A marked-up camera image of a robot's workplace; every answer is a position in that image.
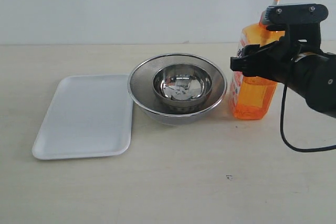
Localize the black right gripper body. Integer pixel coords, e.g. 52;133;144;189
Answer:
272;23;331;84

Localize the orange pump soap bottle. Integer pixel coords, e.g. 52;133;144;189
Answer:
230;0;291;121

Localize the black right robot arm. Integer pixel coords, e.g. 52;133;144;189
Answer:
230;24;335;117

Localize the small stainless steel bowl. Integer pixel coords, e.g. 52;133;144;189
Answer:
152;63;213;108

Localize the steel mesh colander bowl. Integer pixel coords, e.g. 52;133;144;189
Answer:
128;53;227;126

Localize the white rectangular plastic tray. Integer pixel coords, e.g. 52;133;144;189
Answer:
31;74;133;160

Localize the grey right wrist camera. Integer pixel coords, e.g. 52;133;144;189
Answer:
261;3;329;31

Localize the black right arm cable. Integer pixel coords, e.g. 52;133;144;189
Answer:
279;82;336;153

